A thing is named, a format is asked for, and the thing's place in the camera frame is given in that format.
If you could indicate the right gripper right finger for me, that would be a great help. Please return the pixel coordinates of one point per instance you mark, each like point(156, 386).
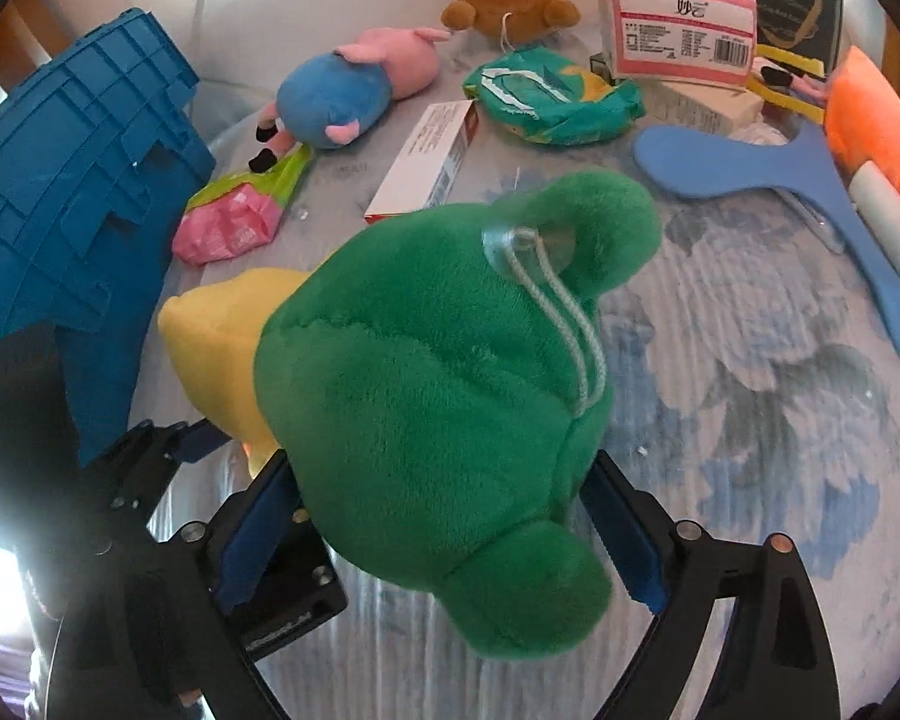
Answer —
point(776, 661)

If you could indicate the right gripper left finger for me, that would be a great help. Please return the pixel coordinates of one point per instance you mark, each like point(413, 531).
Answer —
point(155, 628)

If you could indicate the pink green snack bag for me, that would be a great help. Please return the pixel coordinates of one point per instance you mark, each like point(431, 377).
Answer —
point(239, 212)

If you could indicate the yellow green duck plush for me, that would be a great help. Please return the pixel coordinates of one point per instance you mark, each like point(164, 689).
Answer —
point(440, 388)

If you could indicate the orange dress pig plush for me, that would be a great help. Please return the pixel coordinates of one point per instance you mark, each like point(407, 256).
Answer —
point(862, 117)

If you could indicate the white lint roller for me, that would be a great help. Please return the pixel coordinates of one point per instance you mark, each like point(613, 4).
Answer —
point(878, 202)

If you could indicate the pink labelled box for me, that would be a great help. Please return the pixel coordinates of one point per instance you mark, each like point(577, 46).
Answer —
point(693, 41)

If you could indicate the blue plastic storage crate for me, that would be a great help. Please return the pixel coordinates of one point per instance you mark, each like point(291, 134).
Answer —
point(97, 161)

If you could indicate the white red toothpaste box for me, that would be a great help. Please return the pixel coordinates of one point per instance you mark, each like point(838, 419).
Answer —
point(428, 162)

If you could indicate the blue pink pig plush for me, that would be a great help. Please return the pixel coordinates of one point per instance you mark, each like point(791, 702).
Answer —
point(332, 99)

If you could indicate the beige cardboard box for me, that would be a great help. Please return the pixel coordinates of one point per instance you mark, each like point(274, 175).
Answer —
point(709, 109)

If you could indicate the green wipes packet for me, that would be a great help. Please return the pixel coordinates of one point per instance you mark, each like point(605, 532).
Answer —
point(546, 99)

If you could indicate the brown teddy bear plush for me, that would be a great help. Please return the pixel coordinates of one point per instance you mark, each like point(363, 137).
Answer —
point(518, 21)

